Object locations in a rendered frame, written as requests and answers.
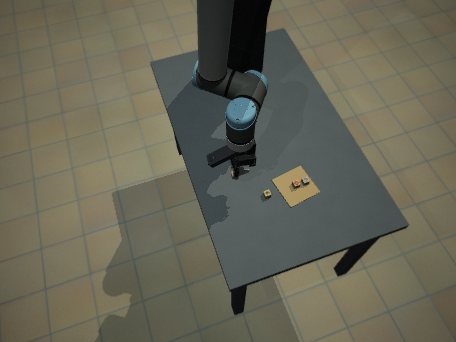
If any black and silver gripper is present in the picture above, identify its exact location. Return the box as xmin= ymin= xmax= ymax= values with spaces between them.
xmin=230 ymin=139 xmax=256 ymax=180

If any tan flat mat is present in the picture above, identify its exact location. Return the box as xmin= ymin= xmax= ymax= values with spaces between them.
xmin=272 ymin=166 xmax=320 ymax=207

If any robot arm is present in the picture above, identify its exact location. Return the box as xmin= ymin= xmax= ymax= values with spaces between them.
xmin=192 ymin=0 xmax=268 ymax=168

